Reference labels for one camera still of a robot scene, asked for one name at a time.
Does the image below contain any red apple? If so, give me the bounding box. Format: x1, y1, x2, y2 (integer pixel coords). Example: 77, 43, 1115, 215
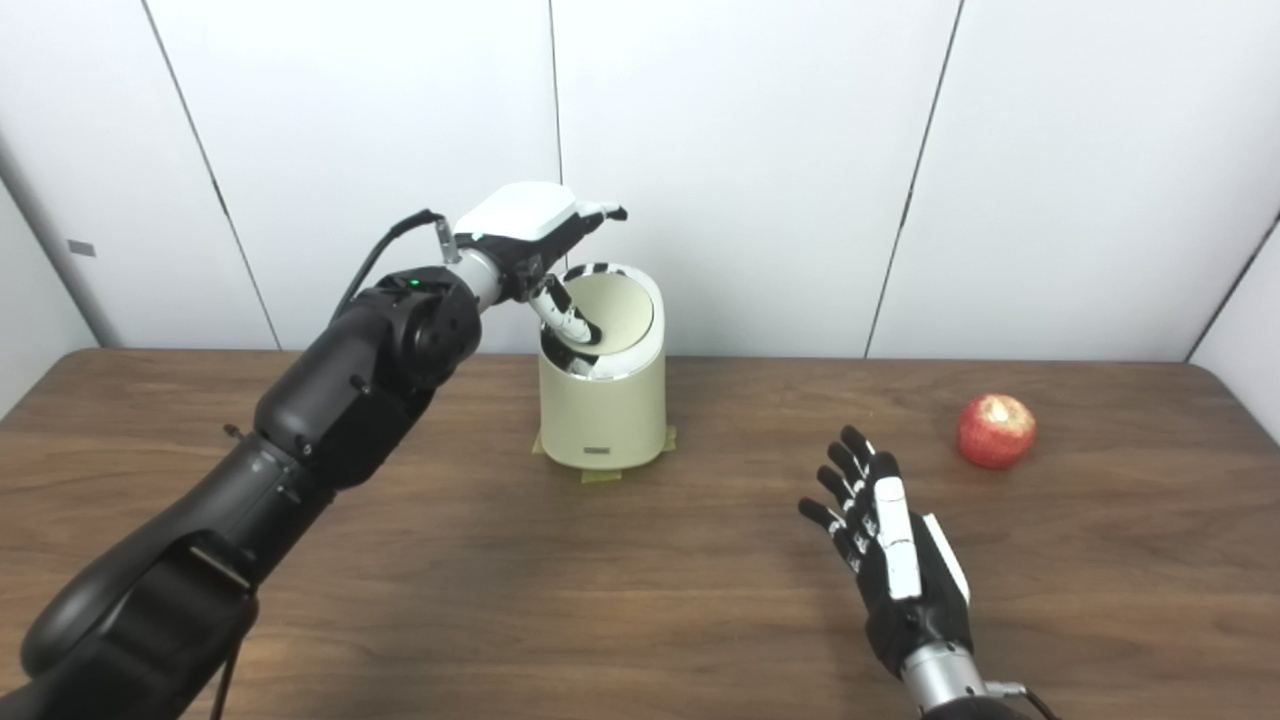
957, 393, 1038, 470

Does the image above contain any cream-colored bin body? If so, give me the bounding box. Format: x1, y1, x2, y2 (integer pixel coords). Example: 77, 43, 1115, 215
538, 262, 667, 471

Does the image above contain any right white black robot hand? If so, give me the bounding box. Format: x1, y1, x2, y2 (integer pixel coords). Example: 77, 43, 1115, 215
797, 425, 973, 681

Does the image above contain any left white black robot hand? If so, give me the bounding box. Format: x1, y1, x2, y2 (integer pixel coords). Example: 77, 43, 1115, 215
452, 181, 629, 379

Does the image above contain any cream round bin lid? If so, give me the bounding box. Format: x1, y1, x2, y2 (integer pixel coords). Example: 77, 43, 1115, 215
565, 272, 656, 356

